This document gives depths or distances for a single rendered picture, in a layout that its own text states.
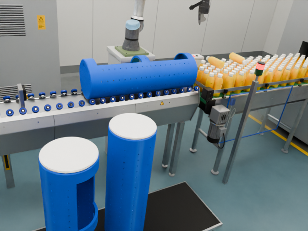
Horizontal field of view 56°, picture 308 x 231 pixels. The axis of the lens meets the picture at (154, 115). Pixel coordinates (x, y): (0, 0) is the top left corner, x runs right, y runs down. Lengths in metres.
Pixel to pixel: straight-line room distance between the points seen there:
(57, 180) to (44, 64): 2.26
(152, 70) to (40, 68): 1.70
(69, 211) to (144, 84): 1.05
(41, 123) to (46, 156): 0.60
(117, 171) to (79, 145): 0.34
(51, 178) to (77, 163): 0.13
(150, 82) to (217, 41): 4.31
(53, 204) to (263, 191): 2.15
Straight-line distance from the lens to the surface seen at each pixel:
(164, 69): 2.20
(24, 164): 3.11
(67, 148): 1.51
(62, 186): 1.43
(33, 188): 2.84
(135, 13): 2.61
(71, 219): 1.58
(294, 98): 3.34
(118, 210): 1.97
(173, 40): 5.68
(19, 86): 2.05
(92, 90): 2.00
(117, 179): 1.79
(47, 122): 2.05
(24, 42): 3.41
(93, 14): 4.87
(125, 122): 1.71
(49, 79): 3.60
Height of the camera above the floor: 1.93
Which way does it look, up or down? 30 degrees down
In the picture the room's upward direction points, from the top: 7 degrees clockwise
